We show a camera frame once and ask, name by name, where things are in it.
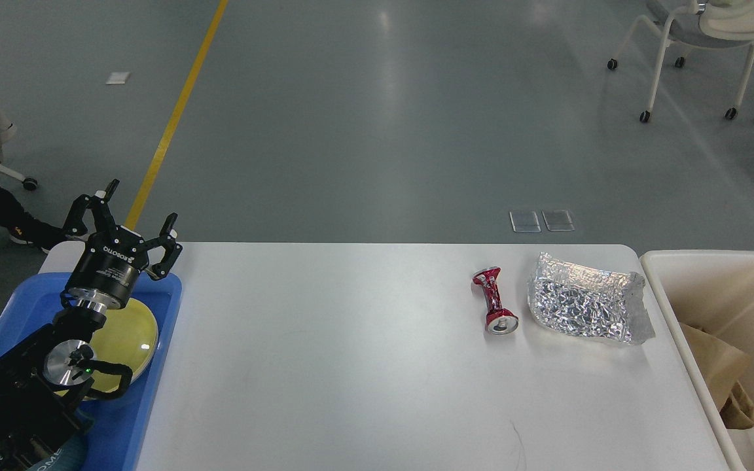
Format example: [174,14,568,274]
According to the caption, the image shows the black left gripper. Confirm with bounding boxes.
[61,179,183,309]

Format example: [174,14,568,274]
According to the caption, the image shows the yellow plate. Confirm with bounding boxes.
[50,299,155,394]

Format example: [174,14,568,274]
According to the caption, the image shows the teal mug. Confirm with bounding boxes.
[29,434,89,471]

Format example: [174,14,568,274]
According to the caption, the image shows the crushed red can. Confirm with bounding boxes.
[472,266,520,335]

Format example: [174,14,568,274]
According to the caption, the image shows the aluminium foil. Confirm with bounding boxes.
[528,253,656,346]

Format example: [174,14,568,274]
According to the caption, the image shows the brown paper bag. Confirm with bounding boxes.
[680,324,751,410]

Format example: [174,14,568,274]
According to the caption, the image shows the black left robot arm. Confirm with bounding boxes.
[0,179,183,470]

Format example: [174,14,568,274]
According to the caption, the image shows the blue plastic tray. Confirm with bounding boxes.
[0,272,183,470]

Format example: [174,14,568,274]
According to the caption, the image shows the left floor socket plate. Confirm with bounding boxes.
[509,211,542,234]

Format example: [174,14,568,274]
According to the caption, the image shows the floor socket plate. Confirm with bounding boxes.
[542,209,575,232]
[509,211,542,234]

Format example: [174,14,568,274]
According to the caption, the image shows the right floor socket plate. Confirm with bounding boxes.
[542,209,575,232]

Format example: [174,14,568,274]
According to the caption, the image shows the cream plastic bin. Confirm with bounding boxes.
[641,250,754,470]

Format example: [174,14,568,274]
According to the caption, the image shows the white office chair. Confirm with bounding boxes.
[607,1,754,123]

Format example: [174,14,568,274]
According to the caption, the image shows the brown paper in bin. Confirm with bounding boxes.
[720,381,754,430]

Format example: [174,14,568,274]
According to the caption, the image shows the white paper roll in bin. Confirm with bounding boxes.
[727,426,754,470]

